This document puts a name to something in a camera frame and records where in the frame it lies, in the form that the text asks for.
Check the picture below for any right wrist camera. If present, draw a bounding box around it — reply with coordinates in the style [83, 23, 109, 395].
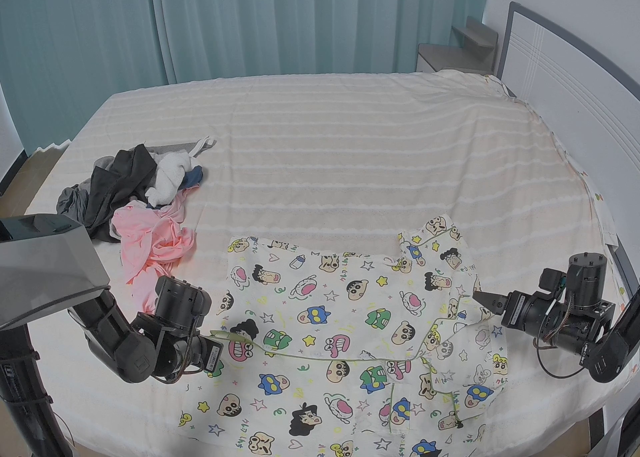
[537, 267, 569, 297]

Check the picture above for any blue-green curtain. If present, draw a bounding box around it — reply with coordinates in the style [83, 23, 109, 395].
[147, 0, 490, 86]
[0, 0, 171, 158]

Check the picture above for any bed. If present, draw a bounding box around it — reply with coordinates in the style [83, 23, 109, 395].
[22, 0, 640, 457]

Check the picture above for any pink garment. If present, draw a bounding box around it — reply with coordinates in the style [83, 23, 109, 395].
[111, 189, 197, 314]

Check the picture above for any pile of clothes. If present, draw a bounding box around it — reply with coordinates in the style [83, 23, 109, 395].
[56, 135, 218, 244]

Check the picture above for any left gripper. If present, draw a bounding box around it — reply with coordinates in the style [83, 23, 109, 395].
[199, 336, 227, 379]

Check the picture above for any white printed pyjama top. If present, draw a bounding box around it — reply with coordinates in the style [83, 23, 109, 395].
[179, 214, 510, 457]

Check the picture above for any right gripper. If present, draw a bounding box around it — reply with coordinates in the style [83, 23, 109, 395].
[472, 290, 549, 334]

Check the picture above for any grey bedside table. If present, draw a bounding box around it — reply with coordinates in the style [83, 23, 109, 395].
[416, 15, 499, 74]

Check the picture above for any black cable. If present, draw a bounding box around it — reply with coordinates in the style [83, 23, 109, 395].
[536, 342, 588, 380]
[161, 364, 207, 387]

